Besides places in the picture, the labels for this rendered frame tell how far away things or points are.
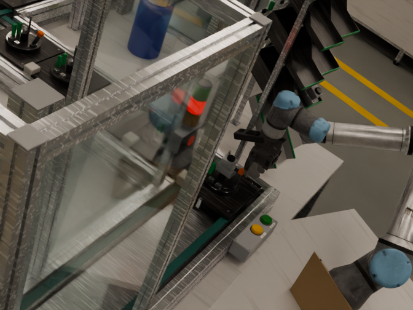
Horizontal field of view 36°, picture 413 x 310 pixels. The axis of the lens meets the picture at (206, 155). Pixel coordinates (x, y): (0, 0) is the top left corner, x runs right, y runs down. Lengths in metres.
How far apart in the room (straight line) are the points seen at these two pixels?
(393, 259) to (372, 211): 2.31
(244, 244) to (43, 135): 1.54
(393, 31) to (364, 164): 1.88
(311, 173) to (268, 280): 0.69
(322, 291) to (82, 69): 1.11
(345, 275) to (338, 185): 2.23
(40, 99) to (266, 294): 1.35
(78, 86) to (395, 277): 1.09
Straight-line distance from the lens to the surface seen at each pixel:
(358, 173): 4.52
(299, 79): 2.24
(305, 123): 2.02
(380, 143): 2.15
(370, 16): 6.25
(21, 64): 2.59
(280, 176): 2.66
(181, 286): 1.95
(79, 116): 0.71
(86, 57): 1.36
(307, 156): 2.84
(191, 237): 2.15
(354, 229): 2.61
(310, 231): 2.48
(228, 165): 2.23
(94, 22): 1.32
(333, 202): 4.15
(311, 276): 2.13
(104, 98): 0.75
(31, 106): 1.00
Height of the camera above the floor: 2.42
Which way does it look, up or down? 37 degrees down
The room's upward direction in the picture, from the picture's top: 23 degrees clockwise
